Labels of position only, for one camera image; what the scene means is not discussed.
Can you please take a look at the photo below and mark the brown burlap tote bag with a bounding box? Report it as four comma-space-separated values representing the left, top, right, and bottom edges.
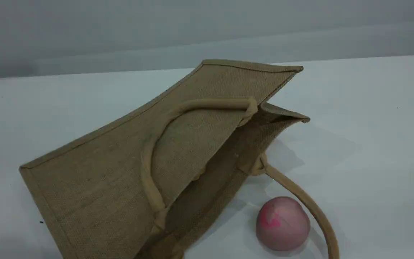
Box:
19, 59, 340, 259

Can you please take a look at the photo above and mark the pink peach fruit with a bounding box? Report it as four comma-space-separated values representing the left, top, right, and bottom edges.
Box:
256, 196, 311, 251

